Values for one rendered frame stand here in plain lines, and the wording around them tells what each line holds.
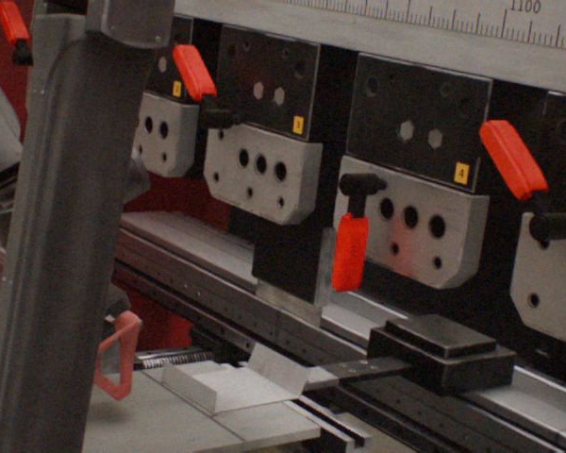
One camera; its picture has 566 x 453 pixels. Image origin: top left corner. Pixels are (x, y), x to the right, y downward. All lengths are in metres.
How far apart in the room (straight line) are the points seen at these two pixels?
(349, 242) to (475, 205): 0.11
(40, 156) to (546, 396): 0.77
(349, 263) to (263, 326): 0.62
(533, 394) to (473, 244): 0.43
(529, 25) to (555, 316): 0.20
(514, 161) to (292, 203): 0.29
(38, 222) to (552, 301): 0.37
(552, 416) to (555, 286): 0.43
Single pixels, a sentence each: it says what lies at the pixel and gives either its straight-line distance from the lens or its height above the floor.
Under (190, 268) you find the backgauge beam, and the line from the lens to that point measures 1.68.
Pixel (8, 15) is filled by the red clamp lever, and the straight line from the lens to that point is 1.46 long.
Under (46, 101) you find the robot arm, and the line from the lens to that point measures 0.66.
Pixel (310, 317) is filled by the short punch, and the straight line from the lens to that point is 1.10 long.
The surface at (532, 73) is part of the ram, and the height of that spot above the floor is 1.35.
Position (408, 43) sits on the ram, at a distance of 0.94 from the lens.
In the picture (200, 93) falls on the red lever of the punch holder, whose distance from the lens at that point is 1.10.
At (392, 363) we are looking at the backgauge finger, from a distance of 1.26.
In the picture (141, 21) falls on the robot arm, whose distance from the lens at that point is 0.64.
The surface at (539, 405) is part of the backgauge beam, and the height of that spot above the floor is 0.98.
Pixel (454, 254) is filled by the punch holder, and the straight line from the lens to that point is 0.89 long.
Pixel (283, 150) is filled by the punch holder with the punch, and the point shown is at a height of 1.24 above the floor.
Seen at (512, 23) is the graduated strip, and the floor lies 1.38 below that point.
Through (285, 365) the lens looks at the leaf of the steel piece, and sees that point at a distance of 1.16.
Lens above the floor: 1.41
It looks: 13 degrees down
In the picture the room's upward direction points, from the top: 7 degrees clockwise
